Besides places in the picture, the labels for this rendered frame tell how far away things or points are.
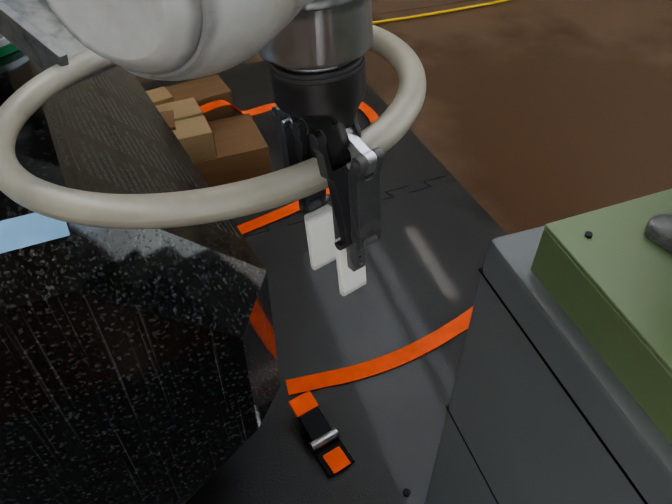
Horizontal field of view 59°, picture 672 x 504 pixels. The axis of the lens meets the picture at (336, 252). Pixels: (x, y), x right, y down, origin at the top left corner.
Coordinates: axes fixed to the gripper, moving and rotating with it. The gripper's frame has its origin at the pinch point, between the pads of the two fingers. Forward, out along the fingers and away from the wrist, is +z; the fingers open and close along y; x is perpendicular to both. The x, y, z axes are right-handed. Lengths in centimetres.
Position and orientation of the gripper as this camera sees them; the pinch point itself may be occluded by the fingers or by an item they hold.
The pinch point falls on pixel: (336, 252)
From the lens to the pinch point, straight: 59.1
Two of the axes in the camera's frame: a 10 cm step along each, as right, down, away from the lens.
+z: 0.8, 7.6, 6.4
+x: -8.0, 4.3, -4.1
